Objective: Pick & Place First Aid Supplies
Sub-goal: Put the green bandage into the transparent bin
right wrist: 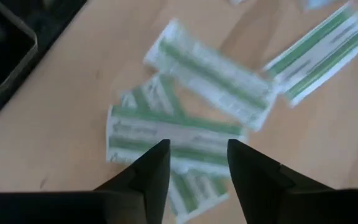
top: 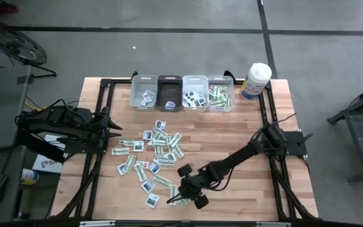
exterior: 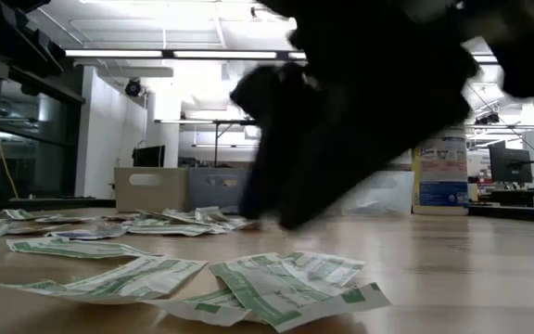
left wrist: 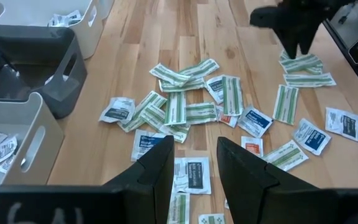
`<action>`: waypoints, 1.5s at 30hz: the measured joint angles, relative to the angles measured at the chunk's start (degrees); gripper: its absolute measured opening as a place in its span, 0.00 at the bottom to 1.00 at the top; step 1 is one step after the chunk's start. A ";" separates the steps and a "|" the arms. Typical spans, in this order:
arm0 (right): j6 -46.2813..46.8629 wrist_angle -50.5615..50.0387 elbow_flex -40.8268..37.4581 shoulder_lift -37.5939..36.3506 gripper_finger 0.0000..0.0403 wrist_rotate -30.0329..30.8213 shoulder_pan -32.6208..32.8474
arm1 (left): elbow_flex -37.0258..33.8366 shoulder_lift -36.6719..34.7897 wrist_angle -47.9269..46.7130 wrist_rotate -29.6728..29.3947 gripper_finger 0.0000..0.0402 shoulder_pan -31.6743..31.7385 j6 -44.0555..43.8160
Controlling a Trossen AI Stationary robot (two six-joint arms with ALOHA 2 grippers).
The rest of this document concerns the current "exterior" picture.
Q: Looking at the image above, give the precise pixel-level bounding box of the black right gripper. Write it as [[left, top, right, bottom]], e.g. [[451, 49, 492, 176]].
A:
[[228, 0, 481, 232]]

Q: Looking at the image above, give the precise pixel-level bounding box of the clear plastic bin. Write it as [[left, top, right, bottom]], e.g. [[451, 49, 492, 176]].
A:
[[338, 170, 415, 218]]

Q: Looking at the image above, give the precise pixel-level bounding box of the dark grey plastic bin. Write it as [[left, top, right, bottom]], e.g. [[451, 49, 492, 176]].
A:
[[187, 167, 250, 212]]

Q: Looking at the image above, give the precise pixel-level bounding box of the disinfecting wipes canister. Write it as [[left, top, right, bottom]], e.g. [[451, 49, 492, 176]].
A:
[[410, 127, 470, 217]]

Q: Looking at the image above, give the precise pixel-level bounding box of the black bar LED light strip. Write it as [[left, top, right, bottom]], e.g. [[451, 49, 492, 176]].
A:
[[62, 47, 500, 64]]

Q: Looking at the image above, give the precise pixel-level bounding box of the black computer monitor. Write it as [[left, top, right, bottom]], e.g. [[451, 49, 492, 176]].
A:
[[488, 141, 534, 186], [132, 145, 167, 169]]

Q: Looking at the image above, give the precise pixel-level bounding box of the light grey plastic bin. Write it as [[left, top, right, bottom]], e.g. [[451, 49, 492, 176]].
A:
[[113, 166, 189, 213]]

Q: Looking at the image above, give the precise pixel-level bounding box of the black round ceiling spotlight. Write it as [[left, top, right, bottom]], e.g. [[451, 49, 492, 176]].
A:
[[124, 77, 144, 98]]

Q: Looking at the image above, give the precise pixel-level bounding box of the black distant workstation frame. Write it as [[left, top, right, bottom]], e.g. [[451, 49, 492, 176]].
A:
[[155, 118, 259, 171]]

